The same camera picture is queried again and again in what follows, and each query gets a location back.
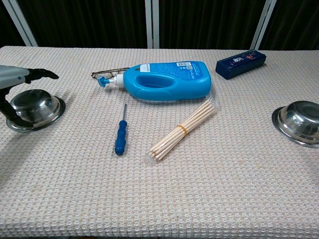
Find upright white frame post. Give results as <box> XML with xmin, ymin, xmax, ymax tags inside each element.
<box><xmin>145</xmin><ymin>0</ymin><xmax>160</xmax><ymax>49</ymax></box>

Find slanted white frame post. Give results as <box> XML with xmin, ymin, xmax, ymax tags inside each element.
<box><xmin>250</xmin><ymin>0</ymin><xmax>278</xmax><ymax>50</ymax></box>
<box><xmin>1</xmin><ymin>0</ymin><xmax>38</xmax><ymax>47</ymax></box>

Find blue detergent bottle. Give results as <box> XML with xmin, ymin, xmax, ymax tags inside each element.
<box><xmin>97</xmin><ymin>61</ymin><xmax>212</xmax><ymax>102</ymax></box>

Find black and grey left hand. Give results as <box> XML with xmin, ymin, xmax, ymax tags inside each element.
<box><xmin>0</xmin><ymin>65</ymin><xmax>60</xmax><ymax>125</ymax></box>

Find dark curtain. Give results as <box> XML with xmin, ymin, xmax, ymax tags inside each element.
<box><xmin>0</xmin><ymin>0</ymin><xmax>319</xmax><ymax>50</ymax></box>

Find blue-handled screwdriver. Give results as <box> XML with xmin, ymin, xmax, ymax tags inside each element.
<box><xmin>114</xmin><ymin>103</ymin><xmax>129</xmax><ymax>156</ymax></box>

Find beige waffle tablecloth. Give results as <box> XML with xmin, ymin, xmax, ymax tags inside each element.
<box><xmin>0</xmin><ymin>45</ymin><xmax>319</xmax><ymax>238</ymax></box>

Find wrapped bundle of wooden sticks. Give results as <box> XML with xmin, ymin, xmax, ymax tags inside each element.
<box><xmin>146</xmin><ymin>97</ymin><xmax>222</xmax><ymax>164</ymax></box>

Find dark blue rectangular box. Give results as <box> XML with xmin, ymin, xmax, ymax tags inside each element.
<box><xmin>215</xmin><ymin>49</ymin><xmax>267</xmax><ymax>80</ymax></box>

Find stainless steel bowl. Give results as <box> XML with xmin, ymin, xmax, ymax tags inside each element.
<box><xmin>6</xmin><ymin>89</ymin><xmax>66</xmax><ymax>133</ymax></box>
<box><xmin>271</xmin><ymin>100</ymin><xmax>319</xmax><ymax>149</ymax></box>

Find dark-framed eyeglasses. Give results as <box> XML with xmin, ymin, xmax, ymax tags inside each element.
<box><xmin>91</xmin><ymin>67</ymin><xmax>130</xmax><ymax>80</ymax></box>

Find yellow rubber band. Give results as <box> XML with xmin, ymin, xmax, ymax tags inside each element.
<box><xmin>176</xmin><ymin>124</ymin><xmax>189</xmax><ymax>136</ymax></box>

